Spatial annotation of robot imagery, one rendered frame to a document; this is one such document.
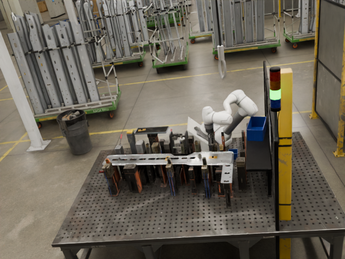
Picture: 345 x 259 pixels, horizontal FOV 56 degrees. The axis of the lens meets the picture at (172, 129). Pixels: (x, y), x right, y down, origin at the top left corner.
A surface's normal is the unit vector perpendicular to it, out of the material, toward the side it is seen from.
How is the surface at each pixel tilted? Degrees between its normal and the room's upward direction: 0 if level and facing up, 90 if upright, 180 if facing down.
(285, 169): 90
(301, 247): 0
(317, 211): 0
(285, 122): 90
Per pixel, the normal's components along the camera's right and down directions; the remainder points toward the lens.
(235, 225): -0.15, -0.88
